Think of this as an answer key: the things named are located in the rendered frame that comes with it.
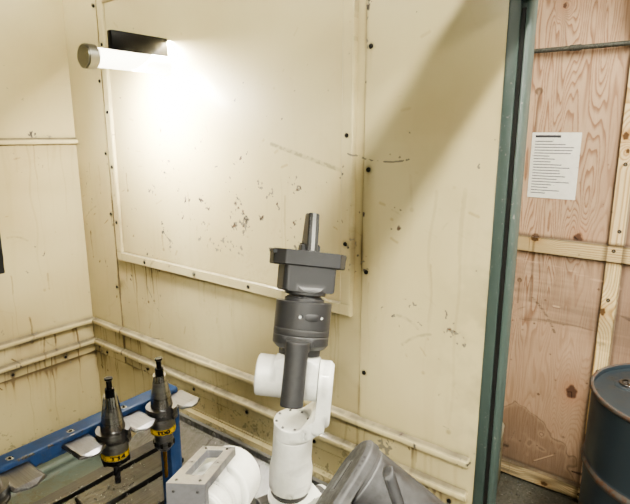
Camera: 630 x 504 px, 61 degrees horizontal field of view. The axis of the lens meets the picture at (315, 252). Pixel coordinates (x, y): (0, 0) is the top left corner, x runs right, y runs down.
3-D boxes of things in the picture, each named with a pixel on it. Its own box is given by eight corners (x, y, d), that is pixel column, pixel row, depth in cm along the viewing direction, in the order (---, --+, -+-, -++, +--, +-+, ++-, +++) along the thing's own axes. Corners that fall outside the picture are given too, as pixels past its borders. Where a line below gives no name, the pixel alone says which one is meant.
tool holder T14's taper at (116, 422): (113, 419, 103) (110, 387, 102) (130, 425, 101) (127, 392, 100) (95, 430, 99) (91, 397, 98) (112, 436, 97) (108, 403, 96)
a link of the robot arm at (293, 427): (335, 353, 85) (329, 424, 90) (280, 347, 86) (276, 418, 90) (333, 374, 79) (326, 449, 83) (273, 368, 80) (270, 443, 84)
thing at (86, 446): (110, 449, 96) (110, 445, 96) (82, 463, 92) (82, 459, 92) (89, 436, 101) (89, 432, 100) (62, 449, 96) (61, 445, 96)
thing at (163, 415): (167, 405, 114) (166, 394, 113) (183, 415, 110) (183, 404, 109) (140, 416, 109) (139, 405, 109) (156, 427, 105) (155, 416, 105)
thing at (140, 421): (161, 423, 105) (160, 420, 105) (137, 435, 101) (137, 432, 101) (139, 412, 109) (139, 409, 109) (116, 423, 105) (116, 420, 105)
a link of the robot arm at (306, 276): (357, 255, 82) (349, 333, 82) (333, 256, 91) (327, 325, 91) (278, 246, 78) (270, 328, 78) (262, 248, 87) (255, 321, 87)
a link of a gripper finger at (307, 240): (316, 212, 83) (312, 252, 83) (309, 214, 86) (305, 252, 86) (306, 211, 83) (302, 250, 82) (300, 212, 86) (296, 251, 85)
